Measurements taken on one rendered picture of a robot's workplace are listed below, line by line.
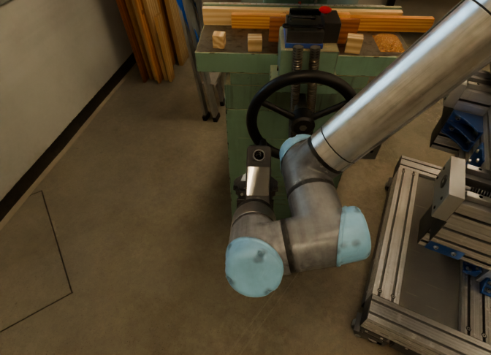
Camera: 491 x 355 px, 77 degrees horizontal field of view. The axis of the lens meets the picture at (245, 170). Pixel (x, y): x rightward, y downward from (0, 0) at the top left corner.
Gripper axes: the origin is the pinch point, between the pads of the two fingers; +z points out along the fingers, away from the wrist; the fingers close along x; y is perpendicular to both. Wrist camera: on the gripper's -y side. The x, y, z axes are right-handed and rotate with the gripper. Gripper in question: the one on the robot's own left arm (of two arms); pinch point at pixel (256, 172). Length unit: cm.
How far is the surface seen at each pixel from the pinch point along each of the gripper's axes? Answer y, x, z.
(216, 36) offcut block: -30.7, -12.0, 23.4
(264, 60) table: -24.9, 1.2, 23.8
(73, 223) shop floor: 52, -90, 66
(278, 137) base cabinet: -0.1, 7.2, 38.0
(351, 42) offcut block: -29.8, 24.4, 22.7
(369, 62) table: -25.0, 30.1, 23.7
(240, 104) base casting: -11.7, -5.8, 31.4
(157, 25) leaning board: -49, -69, 156
